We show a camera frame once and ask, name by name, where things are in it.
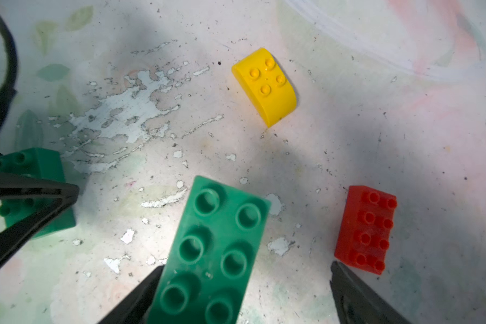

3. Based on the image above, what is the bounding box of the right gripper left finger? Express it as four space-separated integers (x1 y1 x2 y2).
99 265 165 324

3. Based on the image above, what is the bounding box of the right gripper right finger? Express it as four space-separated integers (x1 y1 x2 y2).
330 261 409 324

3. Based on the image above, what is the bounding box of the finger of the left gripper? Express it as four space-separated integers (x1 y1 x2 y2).
0 169 80 284

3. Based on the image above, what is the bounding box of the red long lego brick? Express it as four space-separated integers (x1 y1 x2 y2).
335 186 398 275

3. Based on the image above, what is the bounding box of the yellow curved lego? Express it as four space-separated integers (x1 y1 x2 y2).
232 48 297 128

